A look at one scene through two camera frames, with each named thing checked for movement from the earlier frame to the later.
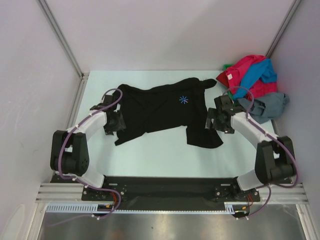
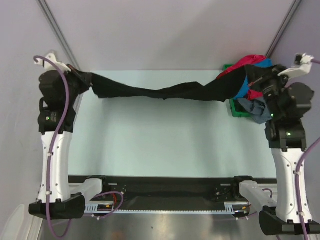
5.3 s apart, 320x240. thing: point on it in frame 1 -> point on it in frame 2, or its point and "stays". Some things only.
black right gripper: x=213 y=113 -> x=273 y=75
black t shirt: x=178 y=103 -> x=237 y=85
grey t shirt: x=266 y=107 stays
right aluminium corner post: x=282 y=28 stays
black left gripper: x=120 y=125 -> x=78 y=75
